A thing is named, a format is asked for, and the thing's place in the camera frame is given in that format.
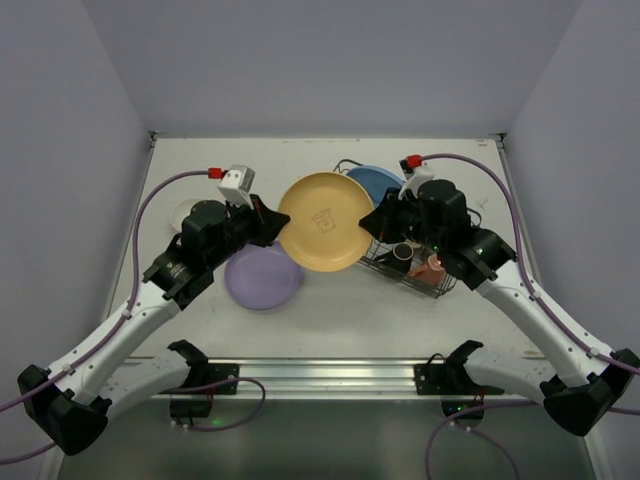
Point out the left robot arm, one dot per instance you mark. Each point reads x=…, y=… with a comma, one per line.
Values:
x=75, y=397

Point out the yellow plate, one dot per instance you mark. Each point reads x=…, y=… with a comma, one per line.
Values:
x=323, y=234

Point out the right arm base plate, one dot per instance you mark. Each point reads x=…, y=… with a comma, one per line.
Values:
x=439, y=375

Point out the aluminium mounting rail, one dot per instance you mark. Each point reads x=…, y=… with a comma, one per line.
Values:
x=331, y=378

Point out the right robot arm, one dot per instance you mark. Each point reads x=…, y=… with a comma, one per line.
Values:
x=579, y=379

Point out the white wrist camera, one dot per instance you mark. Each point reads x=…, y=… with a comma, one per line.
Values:
x=416, y=172
x=235, y=185

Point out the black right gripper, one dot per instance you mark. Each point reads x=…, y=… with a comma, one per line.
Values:
x=390, y=215

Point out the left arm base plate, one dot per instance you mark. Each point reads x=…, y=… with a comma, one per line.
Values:
x=210, y=379

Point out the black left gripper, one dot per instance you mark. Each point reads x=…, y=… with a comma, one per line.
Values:
x=256, y=220

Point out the purple plate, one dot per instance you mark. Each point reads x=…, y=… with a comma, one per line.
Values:
x=262, y=278

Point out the orange bowl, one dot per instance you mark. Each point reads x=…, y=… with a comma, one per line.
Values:
x=181, y=211

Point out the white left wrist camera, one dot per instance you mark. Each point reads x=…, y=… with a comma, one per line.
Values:
x=235, y=185

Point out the black wire dish rack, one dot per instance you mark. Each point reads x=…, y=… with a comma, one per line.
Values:
x=377, y=248

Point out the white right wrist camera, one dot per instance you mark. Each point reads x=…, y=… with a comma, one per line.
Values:
x=416, y=172

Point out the pink mug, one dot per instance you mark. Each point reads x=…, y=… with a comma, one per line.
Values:
x=431, y=272

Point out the blue plate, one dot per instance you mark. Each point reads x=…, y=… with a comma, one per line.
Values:
x=375, y=180

